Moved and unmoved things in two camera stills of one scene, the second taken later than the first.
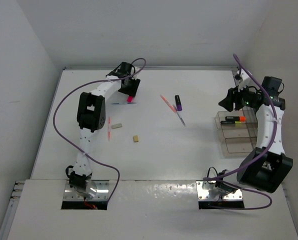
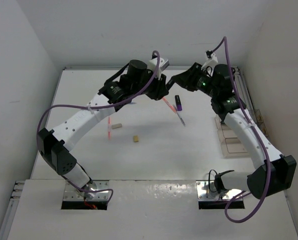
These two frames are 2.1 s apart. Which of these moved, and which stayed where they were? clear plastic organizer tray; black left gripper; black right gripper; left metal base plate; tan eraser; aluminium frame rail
Moved: black right gripper; black left gripper
Stayed: aluminium frame rail; left metal base plate; tan eraser; clear plastic organizer tray
